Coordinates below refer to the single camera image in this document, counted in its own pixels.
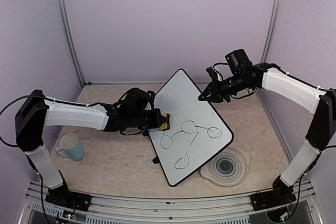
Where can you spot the front aluminium rail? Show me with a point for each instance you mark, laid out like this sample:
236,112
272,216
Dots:
117,209

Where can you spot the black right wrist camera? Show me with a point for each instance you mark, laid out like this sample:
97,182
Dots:
238,61

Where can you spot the grey spiral pattern plate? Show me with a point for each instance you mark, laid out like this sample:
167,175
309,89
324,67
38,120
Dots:
227,169

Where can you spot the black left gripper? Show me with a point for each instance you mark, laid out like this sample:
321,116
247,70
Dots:
157,123

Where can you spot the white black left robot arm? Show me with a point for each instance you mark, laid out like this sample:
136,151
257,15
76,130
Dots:
39,111

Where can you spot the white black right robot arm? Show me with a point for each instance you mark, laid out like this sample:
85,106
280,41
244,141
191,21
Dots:
317,101

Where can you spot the left aluminium frame post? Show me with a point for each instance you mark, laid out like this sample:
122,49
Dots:
70,42

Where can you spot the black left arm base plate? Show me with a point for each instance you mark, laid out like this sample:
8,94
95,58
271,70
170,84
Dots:
70,199

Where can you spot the yellow bone-shaped eraser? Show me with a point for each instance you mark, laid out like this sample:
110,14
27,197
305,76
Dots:
165,122

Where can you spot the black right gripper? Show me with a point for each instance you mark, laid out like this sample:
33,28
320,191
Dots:
217,95

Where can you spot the right aluminium frame post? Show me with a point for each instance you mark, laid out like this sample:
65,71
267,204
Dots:
271,30

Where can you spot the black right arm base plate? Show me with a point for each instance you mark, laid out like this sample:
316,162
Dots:
268,199

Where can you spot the aluminium frame post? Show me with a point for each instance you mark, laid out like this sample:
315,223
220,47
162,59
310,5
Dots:
271,30
70,42

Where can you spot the light blue mug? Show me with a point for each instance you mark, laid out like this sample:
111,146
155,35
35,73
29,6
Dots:
70,147

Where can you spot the white whiteboard black frame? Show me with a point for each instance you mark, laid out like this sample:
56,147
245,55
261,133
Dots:
197,132

